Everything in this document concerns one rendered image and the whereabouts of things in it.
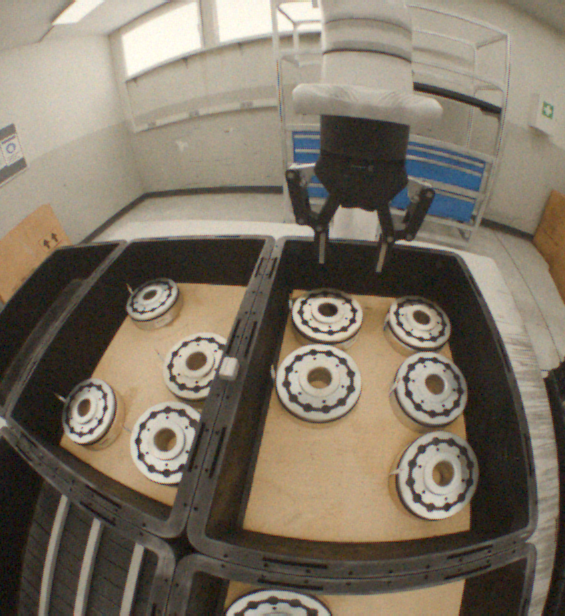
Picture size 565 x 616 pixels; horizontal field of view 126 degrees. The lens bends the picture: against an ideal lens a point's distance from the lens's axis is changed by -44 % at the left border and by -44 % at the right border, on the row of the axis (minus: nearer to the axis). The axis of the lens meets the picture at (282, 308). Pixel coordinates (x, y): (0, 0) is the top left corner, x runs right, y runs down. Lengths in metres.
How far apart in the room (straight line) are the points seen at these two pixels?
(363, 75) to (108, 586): 0.55
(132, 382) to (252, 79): 2.98
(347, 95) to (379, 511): 0.35
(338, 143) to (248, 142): 2.97
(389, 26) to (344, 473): 0.40
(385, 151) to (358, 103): 0.06
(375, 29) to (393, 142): 0.09
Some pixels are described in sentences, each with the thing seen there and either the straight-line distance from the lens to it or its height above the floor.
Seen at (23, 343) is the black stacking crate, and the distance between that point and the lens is 0.73.
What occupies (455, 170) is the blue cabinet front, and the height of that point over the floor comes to 0.74.
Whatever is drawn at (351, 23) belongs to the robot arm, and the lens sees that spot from 0.21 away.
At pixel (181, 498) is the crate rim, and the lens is 0.22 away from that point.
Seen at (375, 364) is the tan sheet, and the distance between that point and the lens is 0.36.
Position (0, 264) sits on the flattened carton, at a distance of 3.00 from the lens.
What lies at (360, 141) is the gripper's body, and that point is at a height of 1.10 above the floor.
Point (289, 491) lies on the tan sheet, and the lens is 0.30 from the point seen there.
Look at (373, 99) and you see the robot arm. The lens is 0.16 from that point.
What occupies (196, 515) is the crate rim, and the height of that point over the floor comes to 0.93.
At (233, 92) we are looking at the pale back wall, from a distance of 3.18.
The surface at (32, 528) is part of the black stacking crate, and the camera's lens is 0.51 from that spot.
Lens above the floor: 1.13
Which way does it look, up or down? 46 degrees down
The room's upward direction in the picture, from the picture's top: 5 degrees counter-clockwise
